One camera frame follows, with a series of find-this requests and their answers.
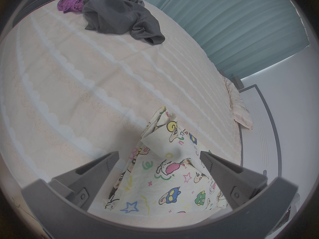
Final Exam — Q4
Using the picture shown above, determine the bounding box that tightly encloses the grey bedside table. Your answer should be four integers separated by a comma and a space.
219, 70, 244, 90

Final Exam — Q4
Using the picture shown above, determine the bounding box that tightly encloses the blue-green curtain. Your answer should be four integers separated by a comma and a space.
93, 0, 311, 80

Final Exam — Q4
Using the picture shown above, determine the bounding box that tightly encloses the white printed pyjama top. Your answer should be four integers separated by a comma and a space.
102, 106, 229, 213

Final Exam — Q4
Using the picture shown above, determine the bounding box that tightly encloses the black shirt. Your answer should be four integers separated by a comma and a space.
82, 0, 166, 46

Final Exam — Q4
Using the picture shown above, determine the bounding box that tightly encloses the bed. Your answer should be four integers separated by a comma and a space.
0, 0, 282, 230

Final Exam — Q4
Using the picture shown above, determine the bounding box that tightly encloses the pale pink striped pillow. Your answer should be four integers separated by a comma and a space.
223, 77, 253, 130

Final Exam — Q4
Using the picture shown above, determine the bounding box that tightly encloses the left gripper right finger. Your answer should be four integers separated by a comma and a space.
200, 151, 268, 211

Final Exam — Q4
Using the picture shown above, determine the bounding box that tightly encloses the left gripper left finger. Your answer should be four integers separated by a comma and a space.
51, 151, 119, 211

